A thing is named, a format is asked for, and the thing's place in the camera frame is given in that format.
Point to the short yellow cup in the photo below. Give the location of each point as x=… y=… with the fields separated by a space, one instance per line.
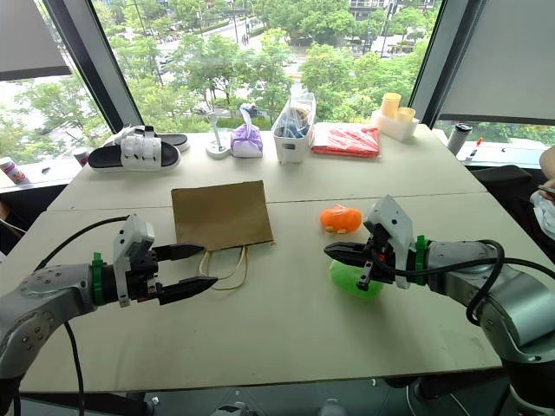
x=406 y=115

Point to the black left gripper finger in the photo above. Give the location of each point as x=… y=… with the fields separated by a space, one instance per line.
x=186 y=288
x=178 y=252

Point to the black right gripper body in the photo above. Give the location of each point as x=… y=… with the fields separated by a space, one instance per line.
x=382 y=260

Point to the red packaged item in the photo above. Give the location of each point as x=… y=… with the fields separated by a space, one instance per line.
x=347 y=139

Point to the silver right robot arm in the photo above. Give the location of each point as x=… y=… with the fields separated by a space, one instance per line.
x=516 y=299

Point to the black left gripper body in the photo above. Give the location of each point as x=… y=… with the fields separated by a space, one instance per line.
x=141 y=277

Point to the white cup holder block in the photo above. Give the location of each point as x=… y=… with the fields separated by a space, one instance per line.
x=392 y=126

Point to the orange plush toy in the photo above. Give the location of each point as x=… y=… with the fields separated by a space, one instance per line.
x=340 y=219

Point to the grey travel tumbler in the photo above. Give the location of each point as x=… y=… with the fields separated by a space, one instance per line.
x=458 y=139

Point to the red marker pen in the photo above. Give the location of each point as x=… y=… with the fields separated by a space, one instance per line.
x=477 y=147

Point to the white storage bin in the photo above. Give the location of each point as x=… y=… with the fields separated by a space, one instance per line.
x=291 y=145

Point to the purple tied plastic bag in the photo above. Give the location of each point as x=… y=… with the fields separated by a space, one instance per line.
x=246 y=141

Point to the tall yellow cup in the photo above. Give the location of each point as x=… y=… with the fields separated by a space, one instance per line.
x=391 y=105

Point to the black chair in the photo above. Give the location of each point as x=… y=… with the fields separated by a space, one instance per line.
x=498 y=182

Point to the green left wrist clamp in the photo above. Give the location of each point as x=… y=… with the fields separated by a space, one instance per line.
x=98 y=279

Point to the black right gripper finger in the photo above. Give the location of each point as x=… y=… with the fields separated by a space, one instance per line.
x=365 y=277
x=347 y=255

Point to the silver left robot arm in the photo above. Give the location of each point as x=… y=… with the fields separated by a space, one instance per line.
x=43 y=290

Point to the seated bystander person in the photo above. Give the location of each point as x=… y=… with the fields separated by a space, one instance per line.
x=545 y=212

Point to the clear plastic bag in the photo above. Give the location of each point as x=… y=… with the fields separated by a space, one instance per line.
x=301 y=106

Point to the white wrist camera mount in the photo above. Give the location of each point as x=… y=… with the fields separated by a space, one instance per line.
x=396 y=225
x=130 y=242

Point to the white desk stand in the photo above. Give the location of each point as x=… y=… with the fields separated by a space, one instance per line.
x=217 y=149

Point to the white printed can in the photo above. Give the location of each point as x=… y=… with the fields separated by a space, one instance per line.
x=14 y=171

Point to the dark window frame post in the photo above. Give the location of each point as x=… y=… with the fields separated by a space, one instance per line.
x=93 y=60
x=440 y=56

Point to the green wrist clamp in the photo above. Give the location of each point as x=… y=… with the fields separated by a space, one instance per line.
x=420 y=260
x=98 y=279

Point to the green right wrist clamp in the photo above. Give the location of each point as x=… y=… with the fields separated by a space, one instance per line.
x=420 y=260

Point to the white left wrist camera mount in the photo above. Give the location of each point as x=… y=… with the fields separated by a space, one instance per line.
x=130 y=242

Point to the brown paper bag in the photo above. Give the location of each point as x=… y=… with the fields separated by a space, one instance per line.
x=221 y=214

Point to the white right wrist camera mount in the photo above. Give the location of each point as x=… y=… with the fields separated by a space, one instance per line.
x=396 y=225

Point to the grey roller blind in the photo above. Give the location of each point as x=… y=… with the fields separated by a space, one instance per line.
x=503 y=56
x=26 y=39

